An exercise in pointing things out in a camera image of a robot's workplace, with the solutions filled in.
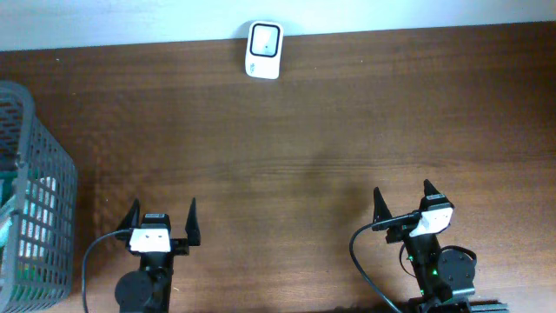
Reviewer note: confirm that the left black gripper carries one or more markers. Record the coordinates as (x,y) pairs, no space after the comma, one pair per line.
(179,248)

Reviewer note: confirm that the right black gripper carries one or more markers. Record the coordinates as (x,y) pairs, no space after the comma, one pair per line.
(400,232)

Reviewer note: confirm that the right black and white arm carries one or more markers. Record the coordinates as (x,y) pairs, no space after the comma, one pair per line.
(444,274)

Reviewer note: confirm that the left black and white arm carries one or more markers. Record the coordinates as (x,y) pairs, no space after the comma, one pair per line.
(144,291)

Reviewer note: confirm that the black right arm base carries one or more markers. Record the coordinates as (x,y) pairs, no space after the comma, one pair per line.
(478,308)

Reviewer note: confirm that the white barcode scanner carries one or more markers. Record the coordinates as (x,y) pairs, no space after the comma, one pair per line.
(263,52)

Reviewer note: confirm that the grey plastic mesh basket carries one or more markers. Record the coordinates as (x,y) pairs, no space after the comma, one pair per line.
(38,208)

